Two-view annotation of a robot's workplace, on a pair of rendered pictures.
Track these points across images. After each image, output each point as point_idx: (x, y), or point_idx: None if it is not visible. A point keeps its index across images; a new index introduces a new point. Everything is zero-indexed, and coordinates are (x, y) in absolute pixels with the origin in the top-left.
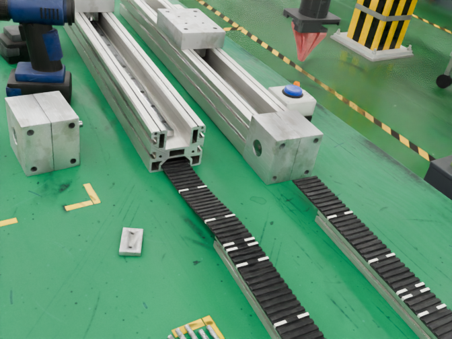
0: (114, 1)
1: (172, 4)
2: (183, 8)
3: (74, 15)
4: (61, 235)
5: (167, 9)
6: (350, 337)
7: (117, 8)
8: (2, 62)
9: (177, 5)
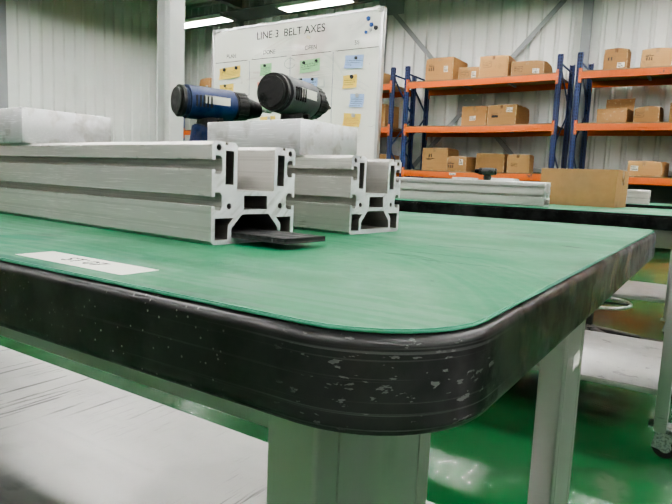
0: (384, 254)
1: (161, 271)
2: (84, 266)
3: (179, 108)
4: None
5: (91, 115)
6: None
7: (326, 244)
8: None
9: (126, 270)
